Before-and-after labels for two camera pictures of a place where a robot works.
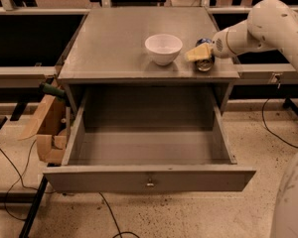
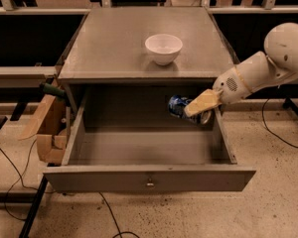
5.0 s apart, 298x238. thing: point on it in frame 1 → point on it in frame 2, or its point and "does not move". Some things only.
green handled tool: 48,88 does not move
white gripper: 221,48 → 228,87
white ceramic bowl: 164,48 does not move
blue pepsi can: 208,63 → 177,105
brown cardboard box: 50,126 does not move
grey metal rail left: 20,76 does not move
